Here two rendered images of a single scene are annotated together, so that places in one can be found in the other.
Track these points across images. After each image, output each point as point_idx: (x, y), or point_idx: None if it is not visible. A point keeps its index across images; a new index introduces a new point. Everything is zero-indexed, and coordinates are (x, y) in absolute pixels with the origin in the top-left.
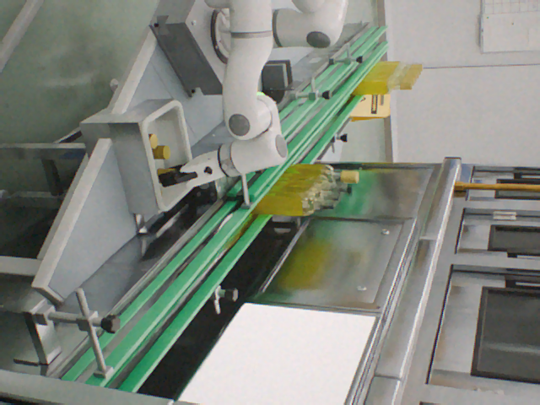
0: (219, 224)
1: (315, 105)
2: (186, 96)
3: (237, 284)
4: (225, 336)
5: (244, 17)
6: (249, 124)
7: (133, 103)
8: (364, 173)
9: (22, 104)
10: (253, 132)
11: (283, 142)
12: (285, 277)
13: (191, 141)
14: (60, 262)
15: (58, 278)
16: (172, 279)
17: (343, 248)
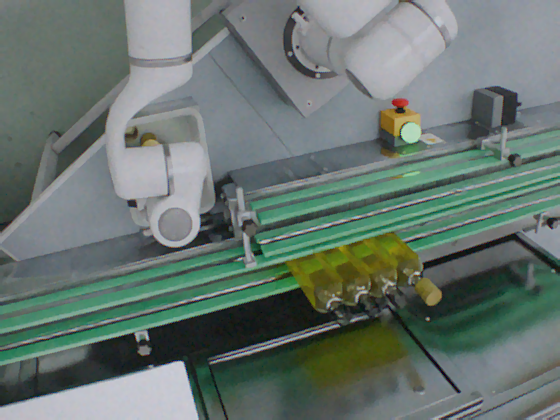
0: (200, 267)
1: (536, 164)
2: (280, 102)
3: (236, 333)
4: (122, 379)
5: (127, 33)
6: (112, 181)
7: (162, 97)
8: (548, 281)
9: None
10: (120, 194)
11: (186, 220)
12: (251, 363)
13: (276, 154)
14: (16, 230)
15: (13, 241)
16: (78, 299)
17: (348, 375)
